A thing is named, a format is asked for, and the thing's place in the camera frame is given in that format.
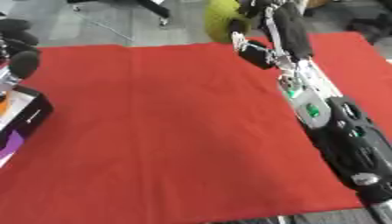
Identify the silver and black right robot arm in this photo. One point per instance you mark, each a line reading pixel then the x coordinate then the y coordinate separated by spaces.
pixel 352 137

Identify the yellow-green soft toy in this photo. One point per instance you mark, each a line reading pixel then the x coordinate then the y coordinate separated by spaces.
pixel 220 17

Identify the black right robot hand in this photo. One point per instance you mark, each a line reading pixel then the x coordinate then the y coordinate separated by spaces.
pixel 295 32

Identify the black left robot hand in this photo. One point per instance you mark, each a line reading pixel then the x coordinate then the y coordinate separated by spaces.
pixel 23 62

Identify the black box with white inside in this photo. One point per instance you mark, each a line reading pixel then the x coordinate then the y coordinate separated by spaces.
pixel 30 112

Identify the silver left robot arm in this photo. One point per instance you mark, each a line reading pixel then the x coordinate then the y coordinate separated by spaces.
pixel 6 80

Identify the orange object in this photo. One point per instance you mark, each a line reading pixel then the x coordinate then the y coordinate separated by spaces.
pixel 2 106

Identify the black bag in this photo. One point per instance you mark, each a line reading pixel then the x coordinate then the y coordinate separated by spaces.
pixel 371 22

